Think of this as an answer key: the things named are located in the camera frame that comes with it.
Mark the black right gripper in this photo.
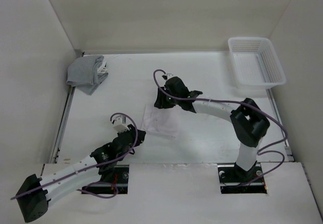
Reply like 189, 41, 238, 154
154, 87, 180, 109

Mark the white tank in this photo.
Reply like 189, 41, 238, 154
97, 61, 108, 75
141, 104, 180, 138

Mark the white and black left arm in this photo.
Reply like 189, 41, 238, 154
14, 124, 146, 223

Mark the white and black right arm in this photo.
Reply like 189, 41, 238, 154
154, 74, 270, 182

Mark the white folded tank top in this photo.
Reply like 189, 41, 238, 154
97, 61, 108, 75

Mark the grey folded tank top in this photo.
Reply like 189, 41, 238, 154
66, 55, 109, 95

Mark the white plastic mesh basket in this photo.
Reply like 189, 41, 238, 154
228, 37, 286, 90

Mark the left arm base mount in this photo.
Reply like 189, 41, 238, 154
82, 165, 130, 195

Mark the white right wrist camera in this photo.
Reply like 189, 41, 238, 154
162, 73, 174, 81

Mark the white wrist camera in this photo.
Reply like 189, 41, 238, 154
162, 73, 174, 81
112, 115, 129, 133

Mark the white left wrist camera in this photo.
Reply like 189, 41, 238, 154
112, 115, 129, 133

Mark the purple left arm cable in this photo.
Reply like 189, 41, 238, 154
10, 112, 138, 201

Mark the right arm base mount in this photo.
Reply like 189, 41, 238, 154
218, 163, 267, 194

